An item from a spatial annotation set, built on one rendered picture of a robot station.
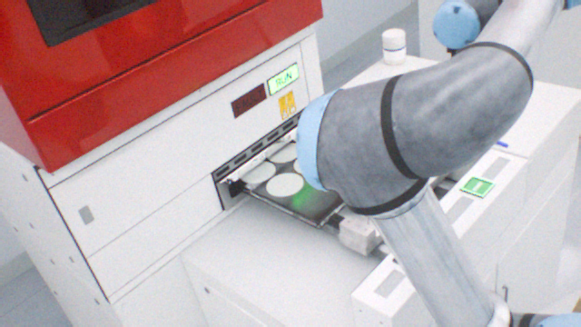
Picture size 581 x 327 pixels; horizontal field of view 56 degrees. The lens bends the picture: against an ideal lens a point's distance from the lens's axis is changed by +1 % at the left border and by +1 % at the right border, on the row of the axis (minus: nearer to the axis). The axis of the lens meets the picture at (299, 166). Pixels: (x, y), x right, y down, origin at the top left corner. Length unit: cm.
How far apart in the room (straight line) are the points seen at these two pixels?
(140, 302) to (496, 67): 110
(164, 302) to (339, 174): 96
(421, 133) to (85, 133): 75
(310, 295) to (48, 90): 68
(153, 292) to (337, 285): 48
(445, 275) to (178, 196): 81
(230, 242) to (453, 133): 97
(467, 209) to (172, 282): 76
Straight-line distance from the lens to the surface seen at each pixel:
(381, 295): 106
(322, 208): 134
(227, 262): 138
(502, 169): 134
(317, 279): 128
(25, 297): 292
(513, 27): 70
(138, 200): 131
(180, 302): 154
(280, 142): 154
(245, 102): 143
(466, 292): 77
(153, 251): 140
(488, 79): 57
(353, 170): 60
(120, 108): 116
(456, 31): 92
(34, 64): 107
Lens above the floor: 176
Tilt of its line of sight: 35 degrees down
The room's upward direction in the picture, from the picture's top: 11 degrees counter-clockwise
